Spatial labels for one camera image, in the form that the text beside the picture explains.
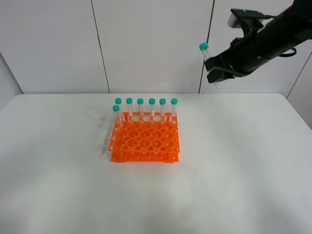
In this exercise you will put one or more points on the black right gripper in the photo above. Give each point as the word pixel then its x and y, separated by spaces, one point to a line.
pixel 246 54

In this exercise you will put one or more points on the teal-capped test tube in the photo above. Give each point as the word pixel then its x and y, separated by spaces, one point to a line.
pixel 204 48

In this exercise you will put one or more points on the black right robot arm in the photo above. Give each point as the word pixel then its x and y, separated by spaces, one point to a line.
pixel 287 30

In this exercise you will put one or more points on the rack tube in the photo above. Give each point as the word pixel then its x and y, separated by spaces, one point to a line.
pixel 118 113
pixel 152 102
pixel 118 102
pixel 129 102
pixel 140 103
pixel 162 103
pixel 173 106

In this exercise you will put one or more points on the orange test tube rack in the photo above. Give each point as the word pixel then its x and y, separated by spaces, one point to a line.
pixel 145 138

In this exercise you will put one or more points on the rack tube far left back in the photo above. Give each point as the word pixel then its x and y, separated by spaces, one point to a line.
pixel 118 102

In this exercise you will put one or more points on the rack tube front left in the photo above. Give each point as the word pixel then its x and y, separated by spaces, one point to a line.
pixel 118 113

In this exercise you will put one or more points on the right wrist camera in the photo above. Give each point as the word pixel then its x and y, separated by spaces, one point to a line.
pixel 241 18

